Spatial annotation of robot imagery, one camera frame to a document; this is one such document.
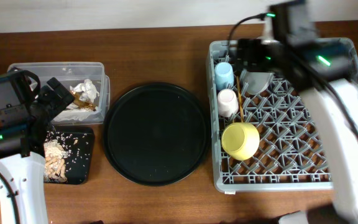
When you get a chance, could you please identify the rice and nut scraps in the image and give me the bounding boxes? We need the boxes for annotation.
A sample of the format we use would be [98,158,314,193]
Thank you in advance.
[44,132,90,183]

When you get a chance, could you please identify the brown gold coffee sachet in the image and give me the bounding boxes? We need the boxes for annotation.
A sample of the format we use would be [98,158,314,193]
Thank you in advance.
[70,90,96,111]

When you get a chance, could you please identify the clear plastic waste bin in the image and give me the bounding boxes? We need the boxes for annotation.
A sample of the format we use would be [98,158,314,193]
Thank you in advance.
[8,62,110,126]

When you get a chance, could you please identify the yellow plastic bowl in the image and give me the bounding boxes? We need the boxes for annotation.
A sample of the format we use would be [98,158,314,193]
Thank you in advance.
[221,123,260,161]

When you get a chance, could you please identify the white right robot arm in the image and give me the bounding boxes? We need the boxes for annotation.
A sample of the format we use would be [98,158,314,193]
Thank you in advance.
[231,39,358,223]

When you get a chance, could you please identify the light grey round plate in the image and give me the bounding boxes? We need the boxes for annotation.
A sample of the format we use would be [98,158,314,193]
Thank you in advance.
[240,70,273,95]

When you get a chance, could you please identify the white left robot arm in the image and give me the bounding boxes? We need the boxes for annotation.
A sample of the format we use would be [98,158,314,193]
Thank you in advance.
[0,78,74,223]

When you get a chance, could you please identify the grey plastic dishwasher rack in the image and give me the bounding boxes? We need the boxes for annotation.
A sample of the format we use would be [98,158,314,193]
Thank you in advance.
[206,37,358,194]

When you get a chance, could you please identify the round black serving tray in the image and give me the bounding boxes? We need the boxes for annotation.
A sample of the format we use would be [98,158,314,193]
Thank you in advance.
[102,83,211,187]

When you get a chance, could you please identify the pink plastic cup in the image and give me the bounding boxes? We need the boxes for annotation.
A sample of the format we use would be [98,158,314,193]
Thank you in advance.
[217,89,239,118]

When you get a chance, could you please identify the white paper napkin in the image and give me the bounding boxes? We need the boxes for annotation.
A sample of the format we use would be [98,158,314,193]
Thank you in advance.
[54,79,100,122]

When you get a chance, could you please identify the black rectangular food tray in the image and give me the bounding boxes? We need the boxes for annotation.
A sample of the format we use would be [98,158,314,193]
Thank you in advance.
[42,125,95,185]

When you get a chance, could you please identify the light blue plastic cup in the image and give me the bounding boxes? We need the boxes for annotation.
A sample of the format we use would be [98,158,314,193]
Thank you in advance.
[214,62,234,91]

